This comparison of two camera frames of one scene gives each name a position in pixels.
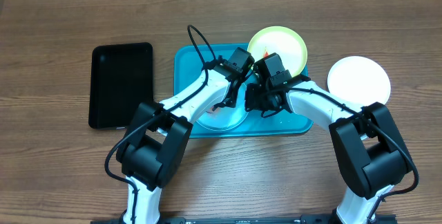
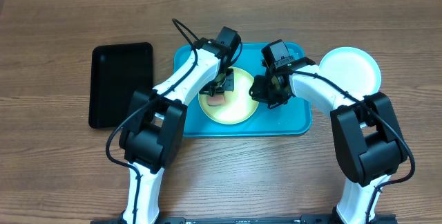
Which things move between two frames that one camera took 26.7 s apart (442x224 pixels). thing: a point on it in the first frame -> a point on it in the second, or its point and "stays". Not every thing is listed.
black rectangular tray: x=121 y=78 stays
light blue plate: x=223 y=118 -> x=353 y=67
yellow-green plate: x=282 y=41 -> x=239 y=105
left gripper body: x=231 y=101 -> x=224 y=84
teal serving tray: x=225 y=119 stays
